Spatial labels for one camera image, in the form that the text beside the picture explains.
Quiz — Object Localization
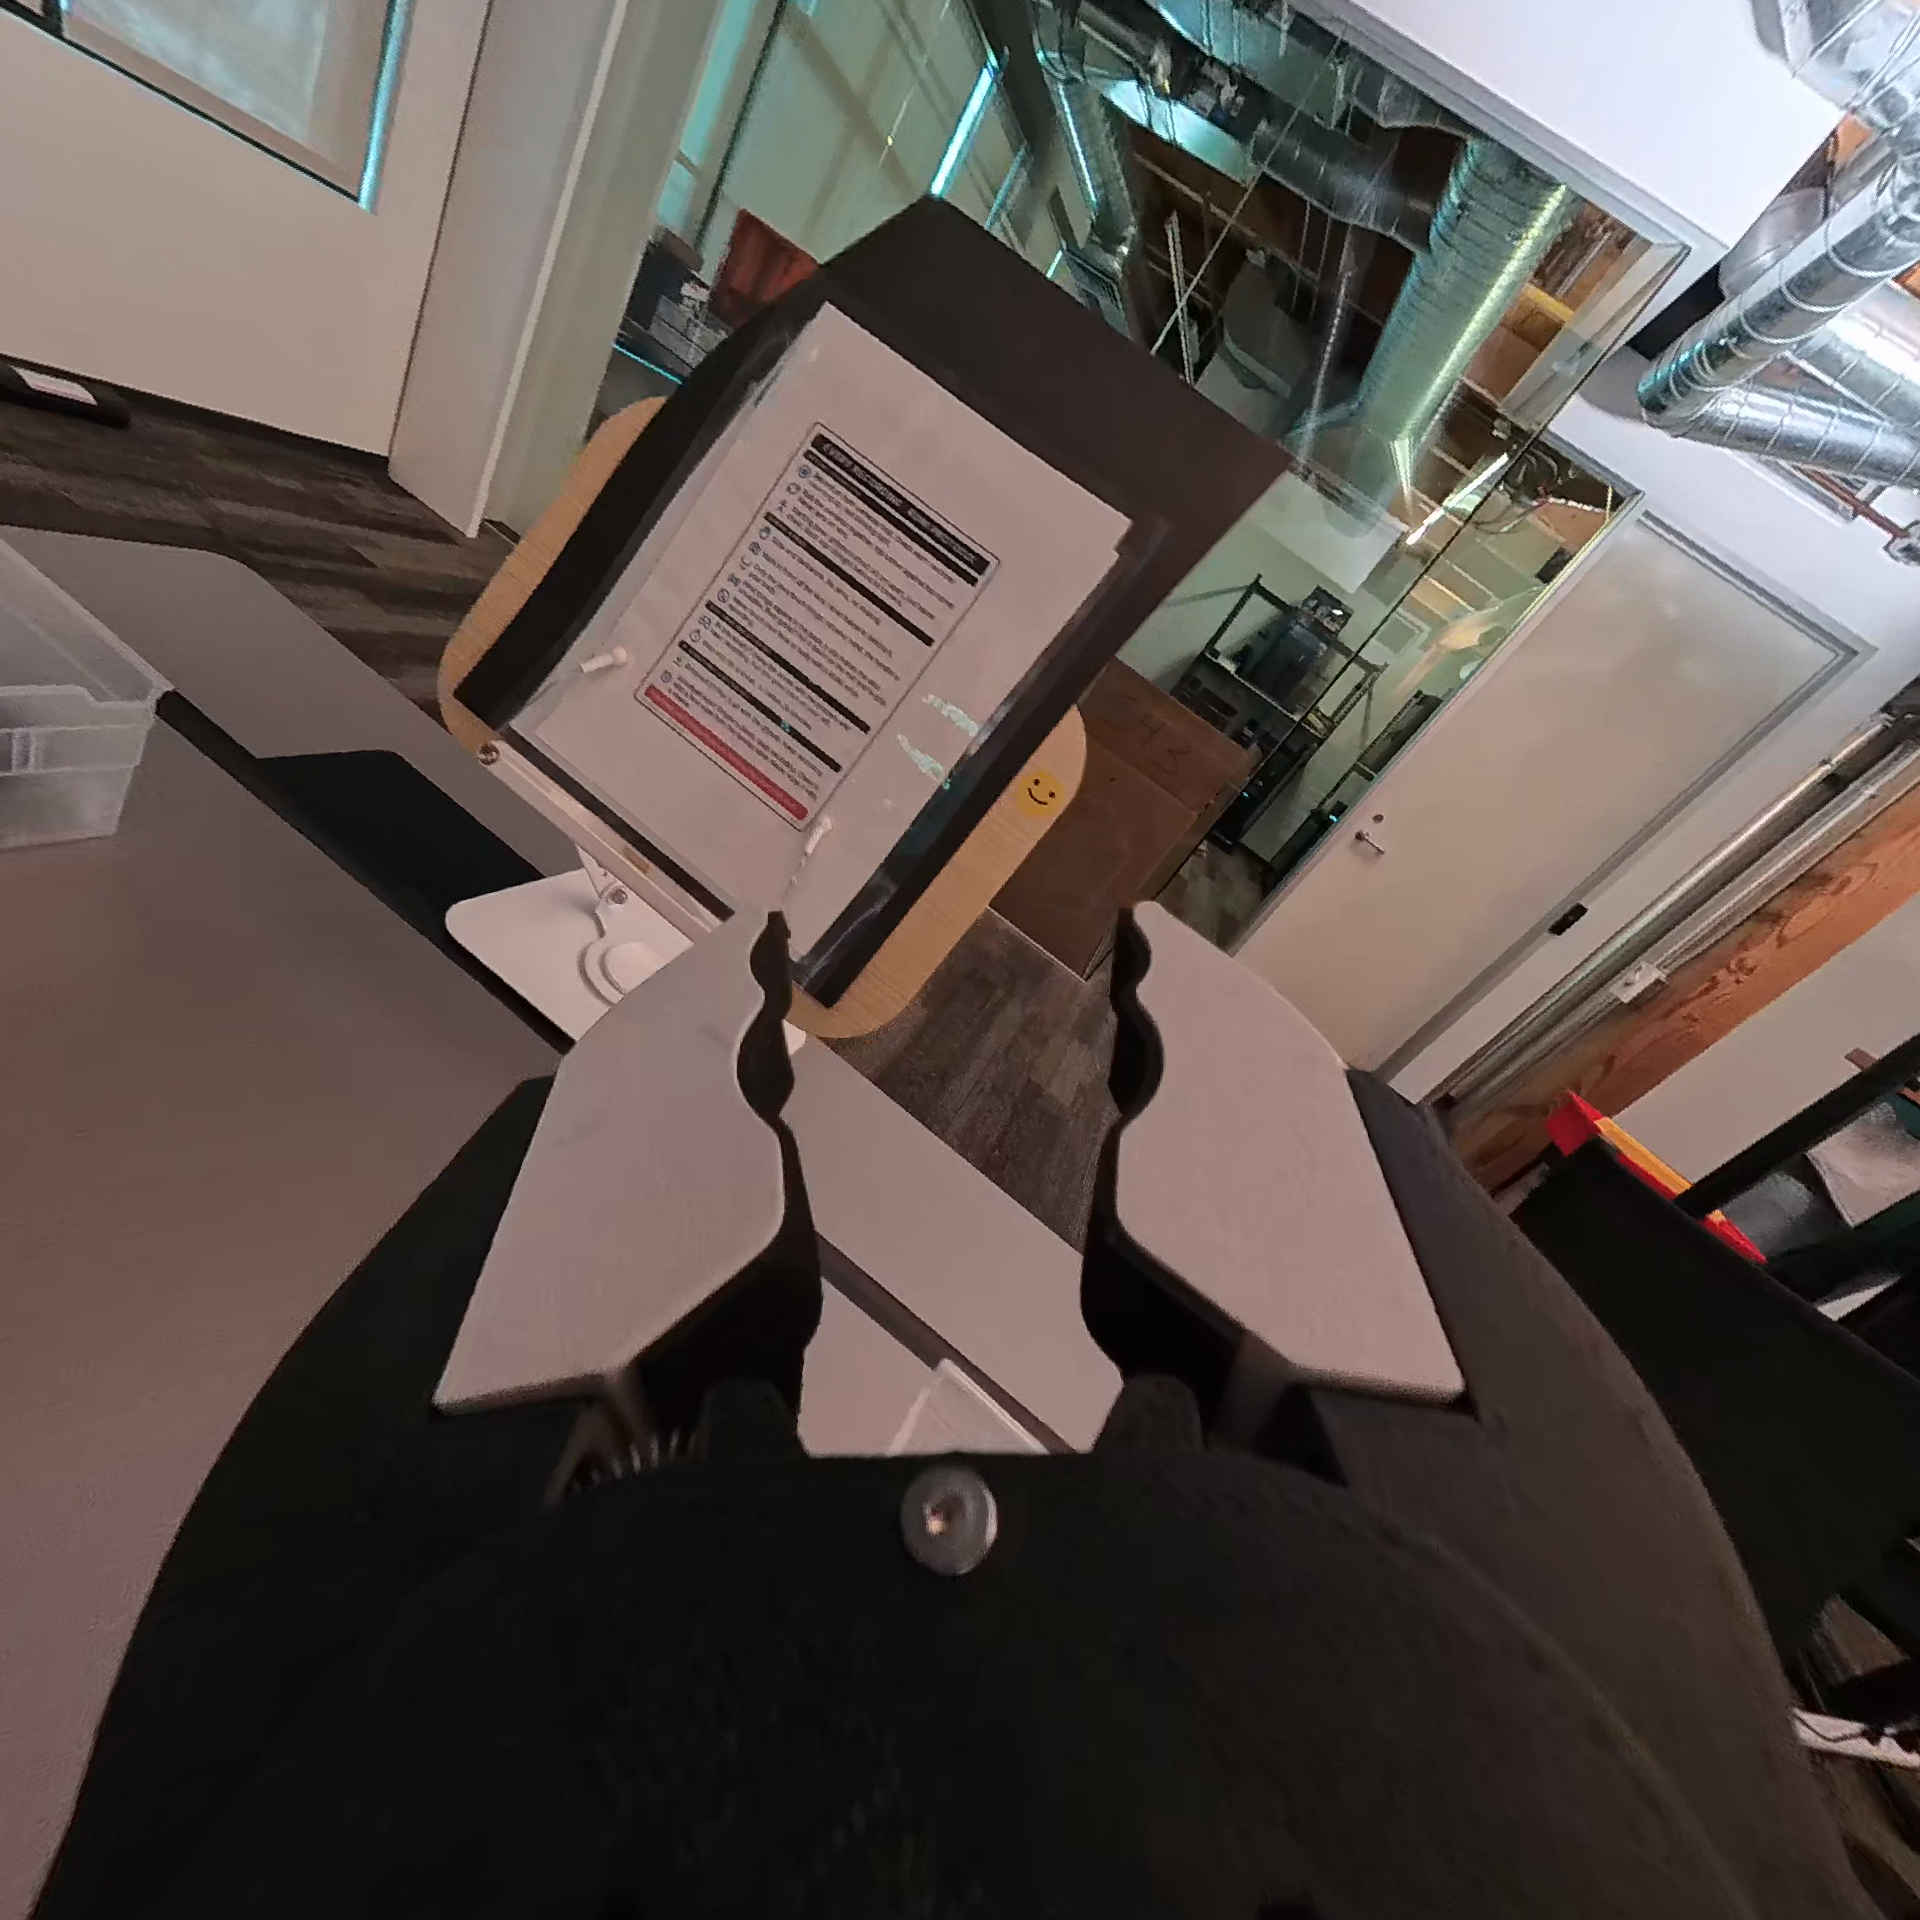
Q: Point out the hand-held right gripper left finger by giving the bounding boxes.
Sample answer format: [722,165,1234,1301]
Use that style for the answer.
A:
[433,908,823,1413]

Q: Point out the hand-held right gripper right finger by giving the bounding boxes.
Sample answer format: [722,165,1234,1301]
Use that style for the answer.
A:
[1078,901,1469,1409]

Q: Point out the clear plastic bin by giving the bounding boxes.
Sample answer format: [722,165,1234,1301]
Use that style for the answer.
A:
[0,537,174,855]

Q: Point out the black monitor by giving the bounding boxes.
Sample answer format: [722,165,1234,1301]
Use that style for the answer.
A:
[449,200,1292,1009]

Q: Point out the white monitor stand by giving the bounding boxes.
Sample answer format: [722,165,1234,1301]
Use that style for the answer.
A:
[446,736,812,1056]

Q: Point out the red and yellow bin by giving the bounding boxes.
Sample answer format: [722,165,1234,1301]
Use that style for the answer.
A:
[1544,1092,1772,1265]

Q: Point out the brown cardboard box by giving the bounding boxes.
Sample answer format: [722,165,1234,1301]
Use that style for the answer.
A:
[989,661,1262,980]

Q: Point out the wooden rounded board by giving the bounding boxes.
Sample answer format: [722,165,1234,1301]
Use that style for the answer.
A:
[439,399,1087,1040]

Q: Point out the white door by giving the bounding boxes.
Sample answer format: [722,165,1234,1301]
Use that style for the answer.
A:
[1229,515,1876,1069]

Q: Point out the wooden beam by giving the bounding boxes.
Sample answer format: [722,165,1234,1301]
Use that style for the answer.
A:
[1447,780,1920,1191]

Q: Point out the black shelf rack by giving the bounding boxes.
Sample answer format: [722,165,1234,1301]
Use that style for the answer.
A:
[1169,586,1426,876]

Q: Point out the white instruction sheet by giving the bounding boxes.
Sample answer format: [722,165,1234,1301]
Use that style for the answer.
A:
[517,305,1135,922]

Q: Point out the small black floor box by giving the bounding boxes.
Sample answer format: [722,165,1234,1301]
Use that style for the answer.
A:
[0,357,134,433]

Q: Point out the frosted window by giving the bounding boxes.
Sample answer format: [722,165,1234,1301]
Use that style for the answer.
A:
[29,0,415,201]

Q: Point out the black metal frame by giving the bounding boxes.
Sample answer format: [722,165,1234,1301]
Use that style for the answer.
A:
[1514,1035,1920,1328]

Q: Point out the silver ventilation duct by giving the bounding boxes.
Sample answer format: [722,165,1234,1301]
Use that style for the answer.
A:
[1633,120,1920,496]

